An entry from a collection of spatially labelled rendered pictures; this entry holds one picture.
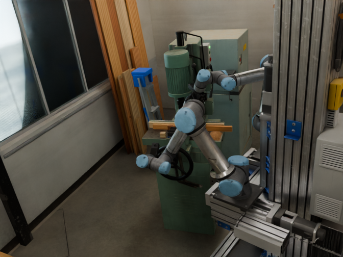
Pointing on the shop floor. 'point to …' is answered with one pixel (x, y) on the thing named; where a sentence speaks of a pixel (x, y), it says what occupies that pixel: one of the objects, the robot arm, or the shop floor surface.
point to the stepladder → (143, 76)
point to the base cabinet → (187, 201)
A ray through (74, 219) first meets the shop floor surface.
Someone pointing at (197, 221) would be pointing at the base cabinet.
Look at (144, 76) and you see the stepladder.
